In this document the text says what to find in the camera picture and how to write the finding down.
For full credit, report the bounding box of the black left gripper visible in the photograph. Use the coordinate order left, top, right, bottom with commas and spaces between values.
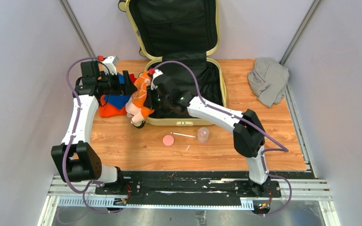
97, 71, 137, 97

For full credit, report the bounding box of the blue garment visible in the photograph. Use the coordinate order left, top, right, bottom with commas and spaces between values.
102, 71, 137, 110

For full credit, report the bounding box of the orange white patterned garment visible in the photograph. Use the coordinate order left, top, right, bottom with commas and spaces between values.
125, 71, 154, 126

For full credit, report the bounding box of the clear plastic cup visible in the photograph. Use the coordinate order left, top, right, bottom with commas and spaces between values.
197, 127, 209, 144

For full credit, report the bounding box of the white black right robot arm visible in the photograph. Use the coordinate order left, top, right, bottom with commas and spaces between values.
148, 70, 271, 197

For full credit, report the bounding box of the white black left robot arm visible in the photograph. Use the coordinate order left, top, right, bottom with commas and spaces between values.
51, 56, 136, 194

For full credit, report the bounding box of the pink round lid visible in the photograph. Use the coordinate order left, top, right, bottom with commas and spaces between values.
162, 135, 175, 146

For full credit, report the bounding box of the white thin stick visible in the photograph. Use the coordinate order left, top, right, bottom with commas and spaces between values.
170, 132, 196, 138

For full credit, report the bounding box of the cream open suitcase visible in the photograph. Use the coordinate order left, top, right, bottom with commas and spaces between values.
118, 0, 228, 129

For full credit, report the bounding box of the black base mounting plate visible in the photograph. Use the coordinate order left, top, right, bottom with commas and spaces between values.
94, 171, 281, 206

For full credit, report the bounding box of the grey crumpled cloth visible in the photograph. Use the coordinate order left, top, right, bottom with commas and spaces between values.
247, 57, 290, 108

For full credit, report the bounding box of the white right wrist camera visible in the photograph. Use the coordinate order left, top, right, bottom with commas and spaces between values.
149, 68, 163, 90

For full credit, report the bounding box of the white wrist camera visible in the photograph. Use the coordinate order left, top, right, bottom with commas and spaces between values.
149, 68, 163, 90
102, 56, 119, 75

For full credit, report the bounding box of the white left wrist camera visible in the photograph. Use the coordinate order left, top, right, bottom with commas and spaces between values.
102, 56, 119, 75

